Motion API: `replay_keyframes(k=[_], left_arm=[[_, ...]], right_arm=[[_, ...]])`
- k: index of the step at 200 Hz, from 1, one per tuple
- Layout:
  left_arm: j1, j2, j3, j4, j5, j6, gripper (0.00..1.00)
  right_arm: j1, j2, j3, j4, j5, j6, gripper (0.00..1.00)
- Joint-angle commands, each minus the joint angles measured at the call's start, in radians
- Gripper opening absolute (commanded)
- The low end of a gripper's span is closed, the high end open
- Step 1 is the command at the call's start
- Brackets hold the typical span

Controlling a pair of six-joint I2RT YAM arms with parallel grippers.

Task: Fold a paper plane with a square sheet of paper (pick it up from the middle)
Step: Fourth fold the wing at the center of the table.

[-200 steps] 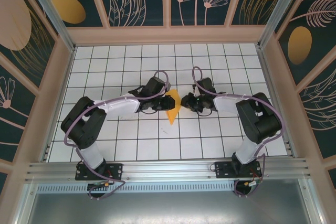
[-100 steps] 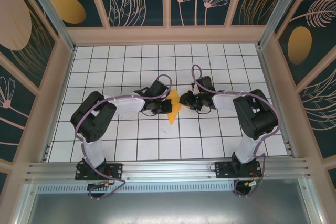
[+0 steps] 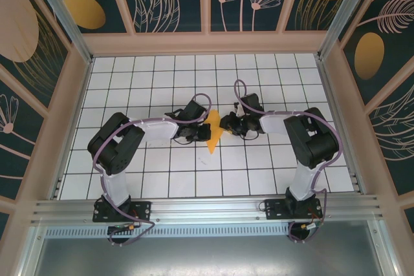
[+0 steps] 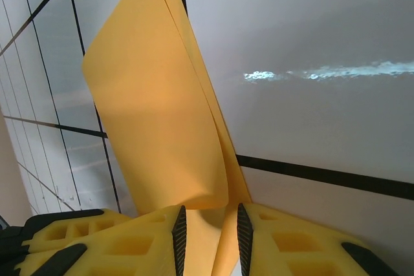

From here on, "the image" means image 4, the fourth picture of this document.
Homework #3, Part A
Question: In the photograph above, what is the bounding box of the yellow cloth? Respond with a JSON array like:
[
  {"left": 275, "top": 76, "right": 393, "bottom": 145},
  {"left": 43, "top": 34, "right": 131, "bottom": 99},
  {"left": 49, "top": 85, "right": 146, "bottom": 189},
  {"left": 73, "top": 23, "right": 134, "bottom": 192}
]
[{"left": 80, "top": 0, "right": 253, "bottom": 276}]

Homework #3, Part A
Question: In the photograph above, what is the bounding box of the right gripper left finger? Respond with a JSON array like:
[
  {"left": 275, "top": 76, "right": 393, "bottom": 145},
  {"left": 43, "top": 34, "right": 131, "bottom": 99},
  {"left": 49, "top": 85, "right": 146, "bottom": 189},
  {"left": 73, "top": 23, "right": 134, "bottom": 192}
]
[{"left": 12, "top": 205, "right": 188, "bottom": 276}]

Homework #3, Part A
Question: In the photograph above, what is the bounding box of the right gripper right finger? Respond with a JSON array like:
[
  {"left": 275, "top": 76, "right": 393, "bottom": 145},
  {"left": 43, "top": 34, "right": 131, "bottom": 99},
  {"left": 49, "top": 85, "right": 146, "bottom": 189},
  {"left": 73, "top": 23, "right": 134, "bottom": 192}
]
[{"left": 237, "top": 203, "right": 398, "bottom": 276}]

